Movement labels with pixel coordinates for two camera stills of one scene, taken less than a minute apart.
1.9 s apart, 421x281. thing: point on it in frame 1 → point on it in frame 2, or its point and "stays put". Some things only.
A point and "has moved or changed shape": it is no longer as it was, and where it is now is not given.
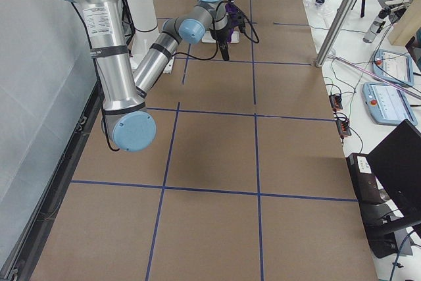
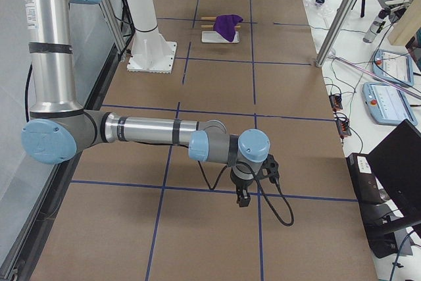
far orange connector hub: (335, 101) stays put
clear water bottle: (377, 25) stays put
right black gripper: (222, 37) → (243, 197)
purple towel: (231, 10) has moved or changed shape
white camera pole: (143, 14) stays put
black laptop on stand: (387, 183) stays put
